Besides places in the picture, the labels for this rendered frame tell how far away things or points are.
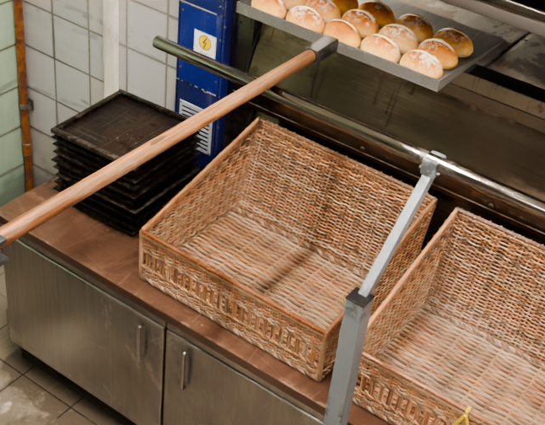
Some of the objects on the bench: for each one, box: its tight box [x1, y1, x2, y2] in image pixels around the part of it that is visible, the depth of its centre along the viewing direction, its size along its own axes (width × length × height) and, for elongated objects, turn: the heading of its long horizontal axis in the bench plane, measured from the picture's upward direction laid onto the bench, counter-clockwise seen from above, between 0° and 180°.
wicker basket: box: [138, 117, 438, 382], centre depth 235 cm, size 49×56×28 cm
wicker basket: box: [352, 207, 545, 425], centre depth 210 cm, size 49×56×28 cm
